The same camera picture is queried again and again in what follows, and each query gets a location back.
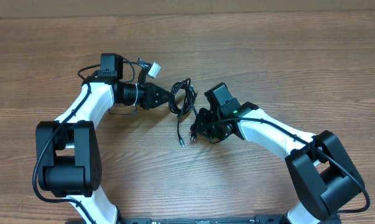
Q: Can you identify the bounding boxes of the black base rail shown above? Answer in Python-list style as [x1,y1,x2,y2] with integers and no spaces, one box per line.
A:
[116,214,290,224]

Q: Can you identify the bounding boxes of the black USB-A cable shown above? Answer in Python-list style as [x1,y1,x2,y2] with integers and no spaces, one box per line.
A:
[169,77,199,142]

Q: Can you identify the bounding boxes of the black USB-C cable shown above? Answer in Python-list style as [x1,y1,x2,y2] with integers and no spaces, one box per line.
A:
[170,79,197,147]

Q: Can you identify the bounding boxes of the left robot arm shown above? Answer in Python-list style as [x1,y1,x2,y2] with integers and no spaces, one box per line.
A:
[32,53,172,223]

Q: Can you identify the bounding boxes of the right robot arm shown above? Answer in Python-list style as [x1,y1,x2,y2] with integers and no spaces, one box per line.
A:
[190,83,370,223]

